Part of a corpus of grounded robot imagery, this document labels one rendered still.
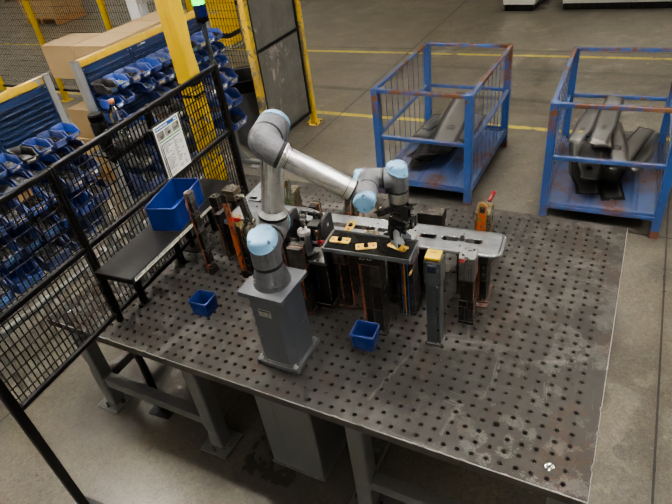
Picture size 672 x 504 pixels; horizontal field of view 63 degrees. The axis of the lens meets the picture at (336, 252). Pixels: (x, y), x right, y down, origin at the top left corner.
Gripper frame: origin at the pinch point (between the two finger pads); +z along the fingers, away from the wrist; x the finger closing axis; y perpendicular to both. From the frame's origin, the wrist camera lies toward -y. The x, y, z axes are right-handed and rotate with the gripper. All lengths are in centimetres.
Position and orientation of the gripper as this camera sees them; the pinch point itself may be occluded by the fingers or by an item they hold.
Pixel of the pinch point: (397, 243)
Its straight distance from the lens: 217.8
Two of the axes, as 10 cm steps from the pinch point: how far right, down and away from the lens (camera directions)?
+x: 6.7, -5.0, 5.5
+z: 1.2, 8.0, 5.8
